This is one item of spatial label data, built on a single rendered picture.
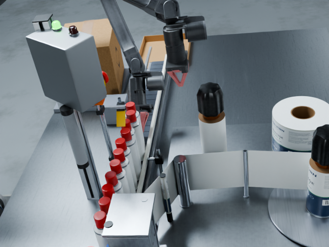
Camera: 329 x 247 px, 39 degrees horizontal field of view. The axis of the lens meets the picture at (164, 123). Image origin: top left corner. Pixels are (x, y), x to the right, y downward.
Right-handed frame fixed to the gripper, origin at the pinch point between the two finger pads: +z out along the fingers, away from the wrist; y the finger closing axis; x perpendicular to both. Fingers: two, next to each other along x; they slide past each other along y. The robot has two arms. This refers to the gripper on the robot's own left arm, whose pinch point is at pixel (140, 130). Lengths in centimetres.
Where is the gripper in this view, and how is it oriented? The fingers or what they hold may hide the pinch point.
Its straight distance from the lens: 172.8
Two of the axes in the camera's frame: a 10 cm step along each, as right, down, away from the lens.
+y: 9.8, -0.8, -1.7
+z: 0.7, 10.0, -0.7
